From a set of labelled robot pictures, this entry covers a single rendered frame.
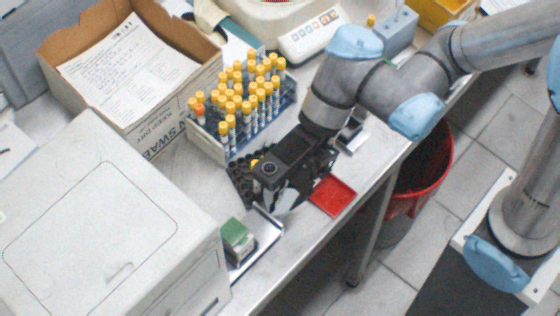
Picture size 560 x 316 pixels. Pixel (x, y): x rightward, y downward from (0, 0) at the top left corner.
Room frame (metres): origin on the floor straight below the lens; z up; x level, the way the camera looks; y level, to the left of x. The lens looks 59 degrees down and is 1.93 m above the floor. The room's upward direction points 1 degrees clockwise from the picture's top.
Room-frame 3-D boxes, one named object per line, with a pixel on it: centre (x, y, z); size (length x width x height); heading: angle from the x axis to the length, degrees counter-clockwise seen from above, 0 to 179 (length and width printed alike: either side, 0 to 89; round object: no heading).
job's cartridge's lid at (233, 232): (0.43, 0.07, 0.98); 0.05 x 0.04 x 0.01; 49
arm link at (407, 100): (0.57, -0.18, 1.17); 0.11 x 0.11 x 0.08; 48
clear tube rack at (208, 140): (0.72, 0.07, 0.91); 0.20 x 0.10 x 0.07; 139
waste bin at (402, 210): (0.96, -0.29, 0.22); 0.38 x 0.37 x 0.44; 139
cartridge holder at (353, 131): (0.69, -0.12, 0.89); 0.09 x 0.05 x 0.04; 49
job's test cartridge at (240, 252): (0.43, 0.07, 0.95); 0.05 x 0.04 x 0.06; 49
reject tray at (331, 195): (0.56, -0.09, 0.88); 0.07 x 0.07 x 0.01; 49
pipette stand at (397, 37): (0.90, -0.22, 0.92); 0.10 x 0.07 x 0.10; 134
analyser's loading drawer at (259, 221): (0.42, 0.08, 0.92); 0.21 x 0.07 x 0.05; 139
